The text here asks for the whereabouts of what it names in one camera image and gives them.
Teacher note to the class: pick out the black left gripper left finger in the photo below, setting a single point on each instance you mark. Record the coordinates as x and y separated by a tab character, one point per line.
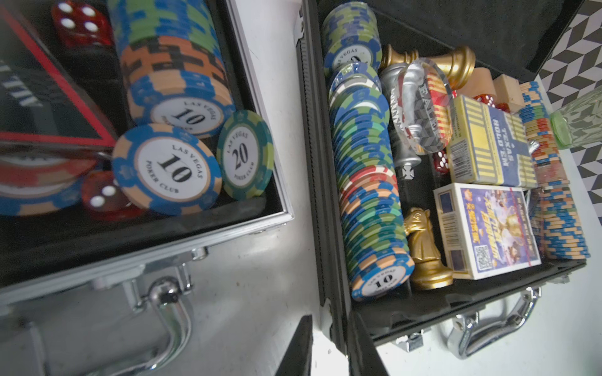
298	356

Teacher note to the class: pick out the silver chess king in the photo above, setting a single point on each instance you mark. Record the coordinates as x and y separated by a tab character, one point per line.
404	157

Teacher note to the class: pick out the red translucent die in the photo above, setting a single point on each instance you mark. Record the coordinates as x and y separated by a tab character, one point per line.
79	24
104	200

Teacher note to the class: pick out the black red triangle plaque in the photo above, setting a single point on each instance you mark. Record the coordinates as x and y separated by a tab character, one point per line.
42	107

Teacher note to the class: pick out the poker chip row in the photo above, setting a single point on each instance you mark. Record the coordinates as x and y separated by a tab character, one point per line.
376	249
172	66
554	218

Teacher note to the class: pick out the blue 10 poker chip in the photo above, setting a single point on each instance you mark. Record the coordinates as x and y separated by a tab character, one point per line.
166	169

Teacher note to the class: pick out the green translucent cup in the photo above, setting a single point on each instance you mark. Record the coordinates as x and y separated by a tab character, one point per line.
578	123

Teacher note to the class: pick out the small silver poker case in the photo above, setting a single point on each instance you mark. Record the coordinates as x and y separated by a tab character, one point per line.
53	244

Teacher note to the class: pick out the gold chess piece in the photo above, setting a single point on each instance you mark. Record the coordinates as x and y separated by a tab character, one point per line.
457	65

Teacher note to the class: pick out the green 20 poker chip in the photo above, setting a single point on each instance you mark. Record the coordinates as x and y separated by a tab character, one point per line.
245	153

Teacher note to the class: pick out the clear acrylic dealer button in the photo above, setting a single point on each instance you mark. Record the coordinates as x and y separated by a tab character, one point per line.
427	107

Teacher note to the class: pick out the black carbon poker case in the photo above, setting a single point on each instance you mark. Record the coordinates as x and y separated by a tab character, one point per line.
431	30

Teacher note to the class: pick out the purple card deck box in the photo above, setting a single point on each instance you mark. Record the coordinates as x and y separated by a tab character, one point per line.
486	230

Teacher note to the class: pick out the yellow blue card deck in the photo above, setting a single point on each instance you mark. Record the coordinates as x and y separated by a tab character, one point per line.
489	147

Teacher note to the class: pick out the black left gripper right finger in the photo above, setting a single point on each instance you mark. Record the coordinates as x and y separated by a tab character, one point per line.
362	355

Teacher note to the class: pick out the gold chess knight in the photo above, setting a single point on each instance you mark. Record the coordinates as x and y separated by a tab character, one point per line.
429	273

